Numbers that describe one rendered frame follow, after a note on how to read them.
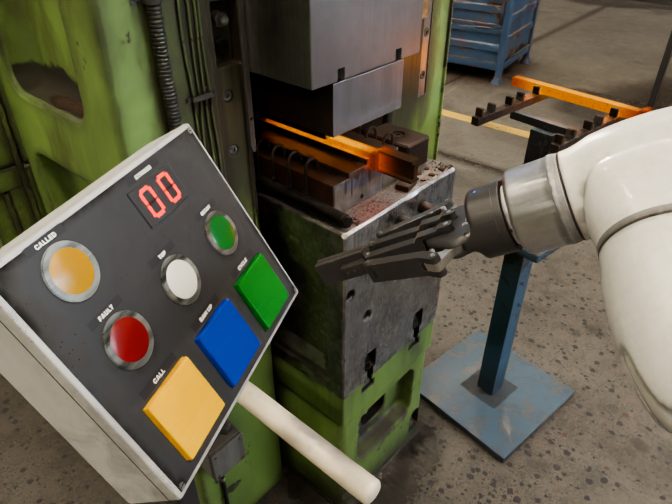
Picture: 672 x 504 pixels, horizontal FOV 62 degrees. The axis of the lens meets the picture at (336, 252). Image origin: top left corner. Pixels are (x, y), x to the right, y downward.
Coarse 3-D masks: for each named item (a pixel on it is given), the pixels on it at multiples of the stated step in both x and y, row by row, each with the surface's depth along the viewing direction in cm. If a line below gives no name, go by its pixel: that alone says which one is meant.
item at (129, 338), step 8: (120, 320) 54; (128, 320) 54; (136, 320) 55; (112, 328) 53; (120, 328) 53; (128, 328) 54; (136, 328) 55; (144, 328) 56; (112, 336) 53; (120, 336) 53; (128, 336) 54; (136, 336) 55; (144, 336) 56; (112, 344) 52; (120, 344) 53; (128, 344) 54; (136, 344) 54; (144, 344) 55; (120, 352) 53; (128, 352) 53; (136, 352) 54; (144, 352) 55; (128, 360) 53; (136, 360) 54
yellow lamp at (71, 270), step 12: (60, 252) 50; (72, 252) 51; (60, 264) 50; (72, 264) 51; (84, 264) 52; (60, 276) 50; (72, 276) 51; (84, 276) 52; (60, 288) 49; (72, 288) 50; (84, 288) 51
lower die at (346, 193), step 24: (264, 120) 125; (264, 144) 119; (288, 144) 116; (312, 144) 116; (384, 144) 116; (264, 168) 115; (312, 168) 109; (336, 168) 107; (360, 168) 107; (312, 192) 108; (336, 192) 104; (360, 192) 111
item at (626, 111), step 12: (516, 84) 151; (528, 84) 148; (540, 84) 146; (552, 84) 146; (552, 96) 144; (564, 96) 142; (576, 96) 139; (588, 96) 138; (600, 108) 136; (624, 108) 132; (636, 108) 131; (648, 108) 130
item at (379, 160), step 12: (300, 132) 119; (336, 144) 113; (348, 144) 112; (360, 144) 112; (372, 156) 107; (384, 156) 107; (396, 156) 105; (408, 156) 105; (372, 168) 108; (384, 168) 109; (396, 168) 107; (408, 168) 105; (408, 180) 105
